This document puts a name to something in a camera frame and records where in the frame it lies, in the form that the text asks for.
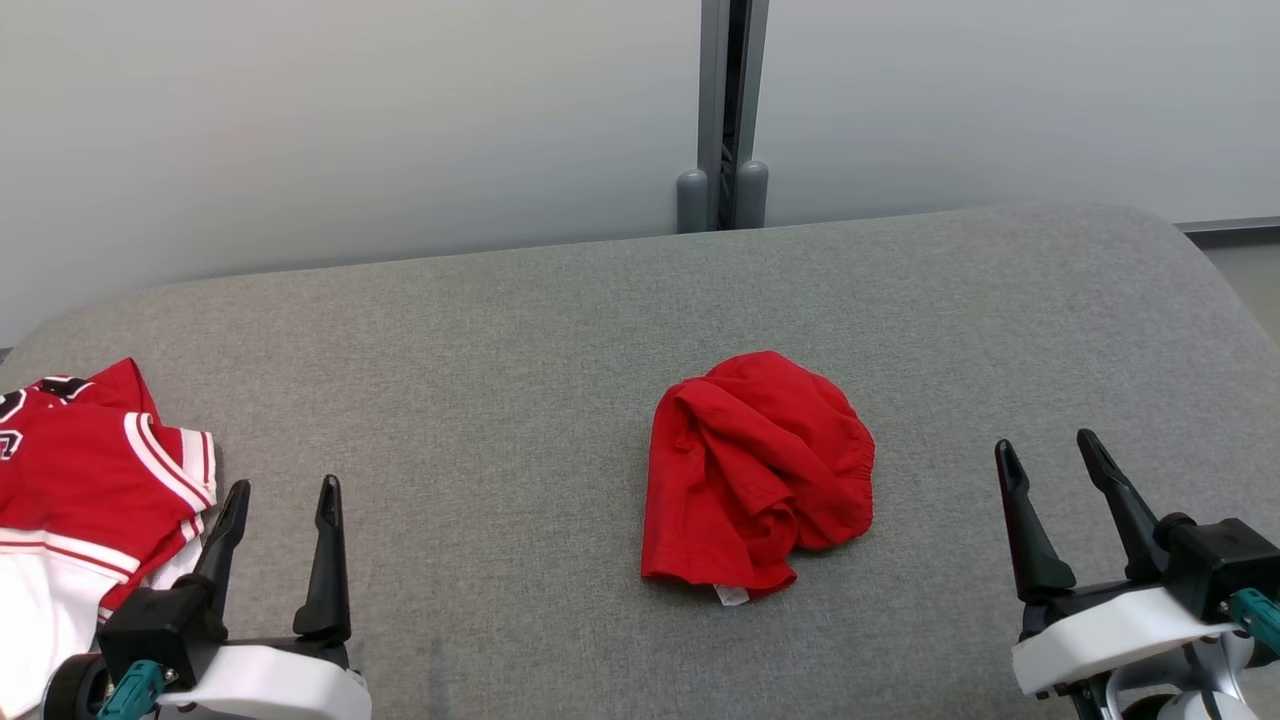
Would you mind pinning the dark grey baseboard strip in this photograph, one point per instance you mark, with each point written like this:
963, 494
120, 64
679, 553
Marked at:
1235, 230

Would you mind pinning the plain red shorts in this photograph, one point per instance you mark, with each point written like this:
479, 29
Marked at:
750, 470

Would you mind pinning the grey cylindrical post cap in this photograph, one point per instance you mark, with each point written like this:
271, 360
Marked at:
752, 195
691, 200

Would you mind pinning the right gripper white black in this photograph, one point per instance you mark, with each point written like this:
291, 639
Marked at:
1110, 635

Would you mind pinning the red white striped jersey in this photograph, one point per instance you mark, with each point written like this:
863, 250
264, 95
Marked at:
80, 480

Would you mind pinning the grey metal wall post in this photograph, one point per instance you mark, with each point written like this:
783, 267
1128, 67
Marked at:
718, 90

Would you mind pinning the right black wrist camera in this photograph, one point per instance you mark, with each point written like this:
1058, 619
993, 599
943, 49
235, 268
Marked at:
1215, 560

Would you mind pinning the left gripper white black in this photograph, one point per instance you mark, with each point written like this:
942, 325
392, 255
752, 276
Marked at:
280, 690

